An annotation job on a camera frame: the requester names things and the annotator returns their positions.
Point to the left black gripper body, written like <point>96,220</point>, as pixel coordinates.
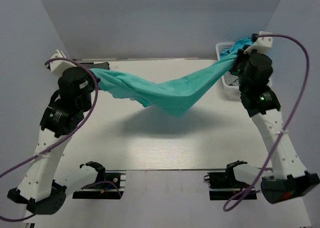
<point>91,85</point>

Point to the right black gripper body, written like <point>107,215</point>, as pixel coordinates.
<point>238,66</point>

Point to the teal t shirt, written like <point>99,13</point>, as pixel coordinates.
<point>174,97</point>

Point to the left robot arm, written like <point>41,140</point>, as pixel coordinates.
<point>69,106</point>

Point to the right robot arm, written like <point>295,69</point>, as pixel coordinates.
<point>288,178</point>

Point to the grey cloth in basket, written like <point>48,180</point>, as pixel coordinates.
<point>230,79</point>

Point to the light blue t shirt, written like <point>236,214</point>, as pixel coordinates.
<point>239,44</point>

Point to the folded dark green t shirt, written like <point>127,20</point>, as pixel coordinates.
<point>97,65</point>

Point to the white plastic basket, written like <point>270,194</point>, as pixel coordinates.
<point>227,61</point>

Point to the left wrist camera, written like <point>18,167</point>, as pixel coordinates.
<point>59,66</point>

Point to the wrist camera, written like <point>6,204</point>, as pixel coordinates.
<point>59,66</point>
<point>262,42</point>

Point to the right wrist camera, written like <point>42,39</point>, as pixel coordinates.
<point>262,42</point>

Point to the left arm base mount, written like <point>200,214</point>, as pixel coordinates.
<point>111,187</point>

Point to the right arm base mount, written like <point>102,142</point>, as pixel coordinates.
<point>220,187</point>

